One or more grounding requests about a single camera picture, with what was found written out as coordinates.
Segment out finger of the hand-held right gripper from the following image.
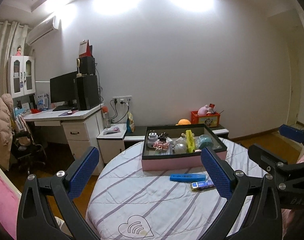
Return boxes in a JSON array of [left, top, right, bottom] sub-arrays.
[[279, 124, 304, 153], [248, 143, 290, 178]]

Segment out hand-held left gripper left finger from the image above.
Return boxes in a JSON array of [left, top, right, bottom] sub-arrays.
[[16, 146, 100, 240]]

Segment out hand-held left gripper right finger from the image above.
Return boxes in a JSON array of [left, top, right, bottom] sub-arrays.
[[200, 147, 283, 240]]

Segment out teal ball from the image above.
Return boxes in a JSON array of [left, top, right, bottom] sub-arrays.
[[195, 134, 213, 150]]

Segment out yellow tube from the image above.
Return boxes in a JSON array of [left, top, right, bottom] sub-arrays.
[[185, 129, 195, 153]]

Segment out white astronaut figure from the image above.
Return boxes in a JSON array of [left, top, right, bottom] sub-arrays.
[[173, 138, 188, 153]]

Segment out pink box with black inside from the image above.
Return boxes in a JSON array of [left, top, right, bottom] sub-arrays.
[[141, 124, 227, 170]]

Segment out pink block toy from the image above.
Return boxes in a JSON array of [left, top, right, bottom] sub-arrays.
[[153, 140, 170, 151]]

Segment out white plug device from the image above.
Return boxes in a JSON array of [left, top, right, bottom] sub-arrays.
[[148, 129, 159, 149]]

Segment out small blue yellow box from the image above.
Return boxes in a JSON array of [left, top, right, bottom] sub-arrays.
[[190, 180, 215, 192]]

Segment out blue bar-shaped case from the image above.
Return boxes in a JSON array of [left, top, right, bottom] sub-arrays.
[[170, 173, 207, 182]]

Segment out white nightstand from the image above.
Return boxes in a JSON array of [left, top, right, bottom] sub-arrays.
[[96, 129, 126, 164]]

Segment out white desk with drawers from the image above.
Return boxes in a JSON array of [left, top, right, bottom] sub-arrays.
[[24, 104, 104, 165]]

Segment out white door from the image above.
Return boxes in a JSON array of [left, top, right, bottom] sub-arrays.
[[287, 40, 304, 130]]

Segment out red printed toy box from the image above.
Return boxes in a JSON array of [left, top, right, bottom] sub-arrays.
[[191, 111, 220, 128]]

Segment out bottle with red cap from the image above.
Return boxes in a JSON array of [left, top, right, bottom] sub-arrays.
[[102, 106, 110, 128]]

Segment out black low cabinet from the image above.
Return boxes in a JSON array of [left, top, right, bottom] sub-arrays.
[[124, 124, 228, 140]]

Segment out snack bag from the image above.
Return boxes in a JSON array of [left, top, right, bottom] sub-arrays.
[[127, 111, 135, 133]]

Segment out black computer tower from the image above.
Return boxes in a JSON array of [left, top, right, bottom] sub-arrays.
[[76, 75, 100, 110]]

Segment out striped garment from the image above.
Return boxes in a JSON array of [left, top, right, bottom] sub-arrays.
[[11, 114, 27, 133]]

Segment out blue and white boxes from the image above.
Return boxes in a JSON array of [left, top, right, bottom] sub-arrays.
[[36, 93, 49, 110]]

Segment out pink blanket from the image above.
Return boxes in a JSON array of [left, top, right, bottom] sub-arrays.
[[0, 166, 21, 240]]

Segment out black computer monitor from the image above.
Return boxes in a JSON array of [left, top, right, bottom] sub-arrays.
[[50, 71, 79, 107]]

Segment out pink puffer jacket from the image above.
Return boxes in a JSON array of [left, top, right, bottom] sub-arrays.
[[0, 93, 15, 172]]

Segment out black speaker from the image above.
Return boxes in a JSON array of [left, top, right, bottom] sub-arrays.
[[79, 56, 96, 76]]

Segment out white glass-door cabinet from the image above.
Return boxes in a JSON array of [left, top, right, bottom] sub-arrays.
[[7, 55, 35, 98]]

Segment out white desk calendar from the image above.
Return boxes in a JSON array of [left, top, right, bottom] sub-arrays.
[[79, 40, 90, 55]]

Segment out cream curtain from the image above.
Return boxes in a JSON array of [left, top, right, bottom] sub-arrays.
[[0, 20, 27, 105]]

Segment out white air conditioner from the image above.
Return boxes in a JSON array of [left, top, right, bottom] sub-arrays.
[[26, 16, 60, 46]]

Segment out black power cable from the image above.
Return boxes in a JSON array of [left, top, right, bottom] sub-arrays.
[[109, 100, 117, 123]]

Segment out white wall outlet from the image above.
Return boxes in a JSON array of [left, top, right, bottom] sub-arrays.
[[113, 95, 132, 105]]

